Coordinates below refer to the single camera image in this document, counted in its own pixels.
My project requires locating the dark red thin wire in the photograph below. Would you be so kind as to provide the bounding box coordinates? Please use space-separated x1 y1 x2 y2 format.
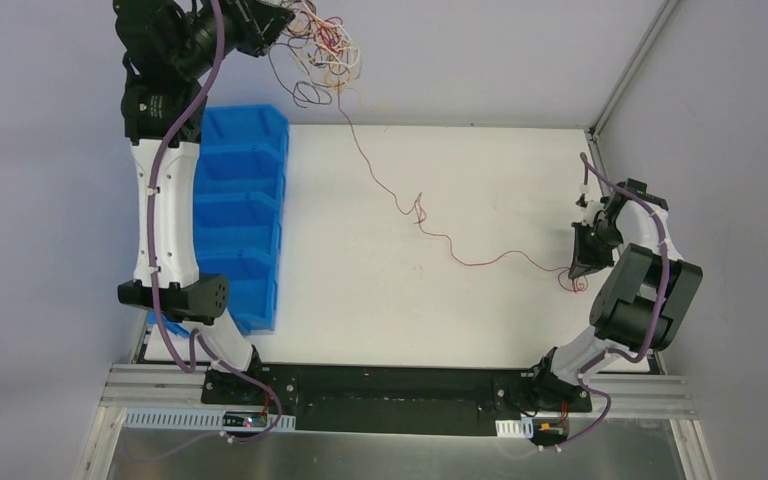
337 89 589 295

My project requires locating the bundle of thin wires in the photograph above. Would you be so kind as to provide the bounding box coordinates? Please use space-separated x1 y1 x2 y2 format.
267 0 363 111

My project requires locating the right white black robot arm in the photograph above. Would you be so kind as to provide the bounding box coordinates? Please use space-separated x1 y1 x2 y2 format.
526 179 704 410

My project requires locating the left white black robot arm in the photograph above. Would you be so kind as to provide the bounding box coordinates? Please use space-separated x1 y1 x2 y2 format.
112 1 294 405

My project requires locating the blue plastic bin row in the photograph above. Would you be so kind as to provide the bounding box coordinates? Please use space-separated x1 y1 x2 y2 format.
154 104 289 335

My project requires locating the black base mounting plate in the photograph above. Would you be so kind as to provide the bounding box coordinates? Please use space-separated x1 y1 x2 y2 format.
201 363 592 436

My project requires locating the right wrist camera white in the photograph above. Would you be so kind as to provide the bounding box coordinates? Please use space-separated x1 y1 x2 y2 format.
575 186 605 211

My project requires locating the right corner aluminium post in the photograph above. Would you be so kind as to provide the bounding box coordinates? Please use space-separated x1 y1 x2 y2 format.
589 0 683 141

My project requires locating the aluminium frame rail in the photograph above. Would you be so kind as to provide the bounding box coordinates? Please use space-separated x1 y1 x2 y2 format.
99 364 698 420

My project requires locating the white slotted cable duct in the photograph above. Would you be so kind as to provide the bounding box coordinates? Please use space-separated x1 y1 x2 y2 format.
123 408 296 434

